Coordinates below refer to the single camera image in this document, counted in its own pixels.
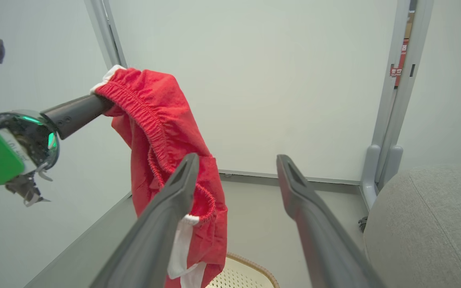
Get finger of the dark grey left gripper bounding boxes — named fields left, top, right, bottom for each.
left=40, top=94, right=115, bottom=140

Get grey corner partition post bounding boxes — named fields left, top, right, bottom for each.
left=84, top=0, right=128, bottom=69

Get red white sign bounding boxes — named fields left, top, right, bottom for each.
left=389, top=39, right=410, bottom=87

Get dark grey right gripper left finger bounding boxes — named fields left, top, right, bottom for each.
left=90, top=153, right=200, bottom=288

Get grey curved partition leg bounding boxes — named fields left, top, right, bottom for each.
left=360, top=144, right=381, bottom=212
left=378, top=145, right=404, bottom=192

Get red shorts with white trim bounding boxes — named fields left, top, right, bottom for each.
left=90, top=65, right=229, bottom=288

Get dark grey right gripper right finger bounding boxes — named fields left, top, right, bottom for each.
left=276, top=154, right=387, bottom=288

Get white plastic laundry basket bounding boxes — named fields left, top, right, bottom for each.
left=206, top=252, right=281, bottom=288

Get grey fabric sofa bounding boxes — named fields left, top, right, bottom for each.
left=363, top=163, right=461, bottom=288

